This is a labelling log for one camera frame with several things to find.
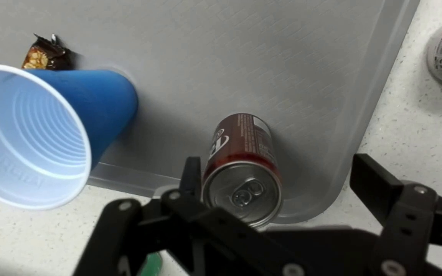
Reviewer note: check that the brown candy bar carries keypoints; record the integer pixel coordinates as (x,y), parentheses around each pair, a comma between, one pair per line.
(45,54)

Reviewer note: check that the grey plastic tray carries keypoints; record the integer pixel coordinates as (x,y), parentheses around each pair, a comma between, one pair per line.
(231,62)

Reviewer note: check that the blue plastic cup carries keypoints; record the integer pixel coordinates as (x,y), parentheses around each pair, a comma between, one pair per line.
(37,138)

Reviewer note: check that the dark red soda can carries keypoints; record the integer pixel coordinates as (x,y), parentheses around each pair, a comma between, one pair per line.
(242,148)

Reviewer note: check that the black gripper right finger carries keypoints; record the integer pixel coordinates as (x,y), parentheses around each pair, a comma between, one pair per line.
(410,224)

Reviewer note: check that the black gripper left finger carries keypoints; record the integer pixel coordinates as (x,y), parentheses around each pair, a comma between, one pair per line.
(180,230)

